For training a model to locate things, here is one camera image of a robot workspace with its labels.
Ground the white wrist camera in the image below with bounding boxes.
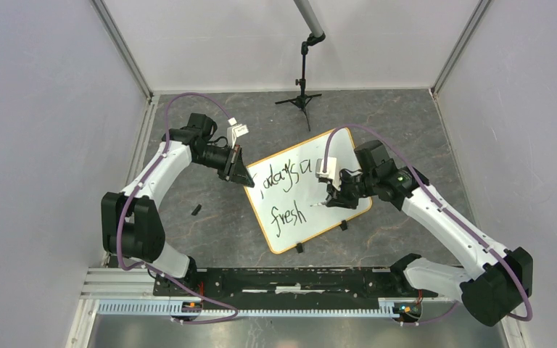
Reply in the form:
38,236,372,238
315,157,341,191
226,117,249,148

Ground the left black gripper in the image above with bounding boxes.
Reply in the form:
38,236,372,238
194,144,255,188

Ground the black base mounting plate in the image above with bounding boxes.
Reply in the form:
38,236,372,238
153,266,439,311

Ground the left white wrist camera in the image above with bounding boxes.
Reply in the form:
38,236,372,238
226,117,249,148

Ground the yellow framed whiteboard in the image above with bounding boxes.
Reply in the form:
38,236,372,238
245,128,373,254

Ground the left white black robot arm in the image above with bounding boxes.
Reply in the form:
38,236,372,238
101,113,255,296

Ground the black tripod camera stand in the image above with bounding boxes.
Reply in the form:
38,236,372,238
275,32,326,131

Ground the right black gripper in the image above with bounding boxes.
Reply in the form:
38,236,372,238
326,169,377,210

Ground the slotted aluminium cable rail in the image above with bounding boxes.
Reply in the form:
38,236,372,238
96,299,417,320

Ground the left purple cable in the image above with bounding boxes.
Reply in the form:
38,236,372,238
115,93,241,326

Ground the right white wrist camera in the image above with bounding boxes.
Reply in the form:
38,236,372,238
315,157,341,191

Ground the black marker cap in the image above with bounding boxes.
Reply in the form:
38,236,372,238
191,204,202,216

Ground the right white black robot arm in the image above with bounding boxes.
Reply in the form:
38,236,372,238
315,140,534,326

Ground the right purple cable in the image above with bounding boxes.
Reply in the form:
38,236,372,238
322,123,534,326

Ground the purple cable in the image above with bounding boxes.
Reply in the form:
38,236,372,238
322,123,534,326
115,93,241,326

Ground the grey camera boom pole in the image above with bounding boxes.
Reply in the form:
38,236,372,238
294,0,324,38

